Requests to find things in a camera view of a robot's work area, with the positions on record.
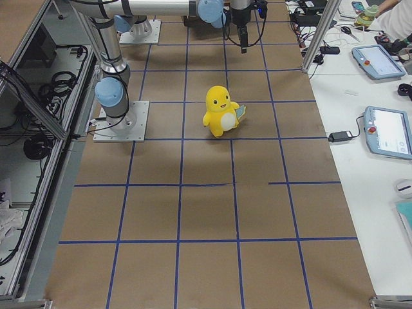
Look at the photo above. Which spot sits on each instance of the white crumpled cloth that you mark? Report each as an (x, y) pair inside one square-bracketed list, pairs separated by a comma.
[(11, 219)]

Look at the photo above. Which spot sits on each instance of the blue teach pendant lower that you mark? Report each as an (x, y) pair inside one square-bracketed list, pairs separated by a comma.
[(387, 132)]

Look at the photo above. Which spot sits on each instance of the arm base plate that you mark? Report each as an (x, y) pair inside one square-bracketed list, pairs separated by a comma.
[(153, 38), (130, 128)]

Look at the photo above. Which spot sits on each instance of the yellow plush toy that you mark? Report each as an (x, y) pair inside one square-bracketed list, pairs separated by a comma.
[(222, 114)]

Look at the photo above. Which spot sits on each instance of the blue teach pendant upper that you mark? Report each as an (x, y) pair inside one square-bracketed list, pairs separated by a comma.
[(377, 62)]

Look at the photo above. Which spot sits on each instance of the person in white shirt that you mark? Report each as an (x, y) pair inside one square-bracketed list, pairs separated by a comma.
[(394, 17)]

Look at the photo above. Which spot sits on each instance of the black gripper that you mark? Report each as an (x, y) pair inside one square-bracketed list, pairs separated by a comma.
[(240, 17)]

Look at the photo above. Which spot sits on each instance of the green drink bottle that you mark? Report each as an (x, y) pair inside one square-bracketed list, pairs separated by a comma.
[(367, 16)]

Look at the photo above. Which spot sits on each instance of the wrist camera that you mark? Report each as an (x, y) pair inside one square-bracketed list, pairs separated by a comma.
[(261, 7)]

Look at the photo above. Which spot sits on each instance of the black handled scissors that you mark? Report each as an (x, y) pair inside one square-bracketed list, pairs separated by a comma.
[(347, 31)]

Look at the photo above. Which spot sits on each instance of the aluminium frame post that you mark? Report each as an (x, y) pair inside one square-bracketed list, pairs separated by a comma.
[(330, 10)]

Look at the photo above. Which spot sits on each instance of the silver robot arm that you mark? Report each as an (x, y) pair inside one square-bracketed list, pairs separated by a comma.
[(100, 23), (139, 26)]

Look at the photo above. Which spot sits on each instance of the white computer mouse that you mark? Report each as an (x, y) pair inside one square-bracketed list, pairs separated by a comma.
[(403, 188)]

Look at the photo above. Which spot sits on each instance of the blue teach pendant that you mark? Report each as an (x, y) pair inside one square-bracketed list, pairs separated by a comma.
[(387, 132), (377, 62)]

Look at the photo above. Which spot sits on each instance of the small black adapter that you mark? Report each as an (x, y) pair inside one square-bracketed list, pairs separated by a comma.
[(340, 136)]

